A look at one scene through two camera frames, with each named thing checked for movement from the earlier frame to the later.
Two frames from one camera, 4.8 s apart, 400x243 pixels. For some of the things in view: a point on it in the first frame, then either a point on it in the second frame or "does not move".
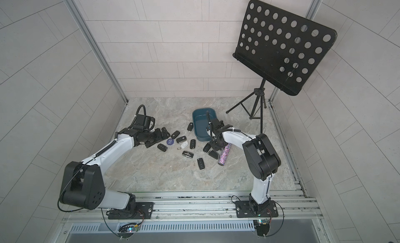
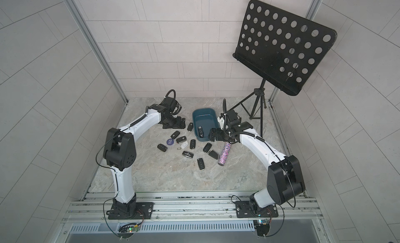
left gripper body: x=151 y=137 → x=174 y=122
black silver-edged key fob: x=214 y=154 does not move
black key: x=207 y=147 does not move
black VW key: x=180 y=139 does not move
